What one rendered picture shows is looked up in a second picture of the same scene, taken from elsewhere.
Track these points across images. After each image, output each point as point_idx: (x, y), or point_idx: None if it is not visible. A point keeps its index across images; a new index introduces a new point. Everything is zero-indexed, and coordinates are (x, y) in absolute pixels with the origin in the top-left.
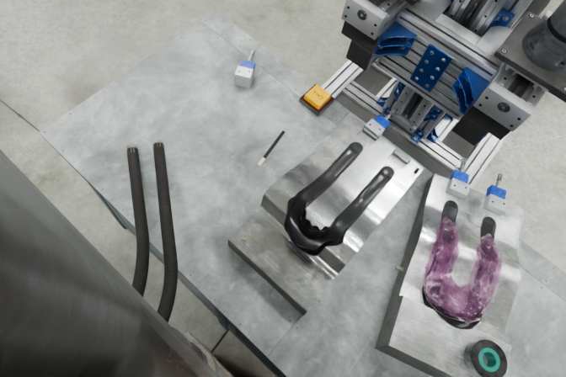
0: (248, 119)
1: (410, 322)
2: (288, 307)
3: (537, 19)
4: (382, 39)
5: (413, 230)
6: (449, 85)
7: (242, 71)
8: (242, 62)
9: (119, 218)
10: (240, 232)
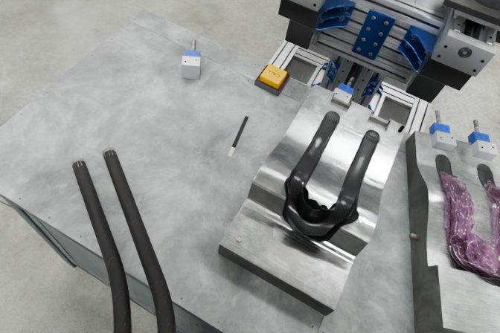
0: (206, 111)
1: (456, 293)
2: (306, 311)
3: None
4: (323, 11)
5: (412, 192)
6: (393, 48)
7: (189, 60)
8: (185, 53)
9: (67, 256)
10: (232, 233)
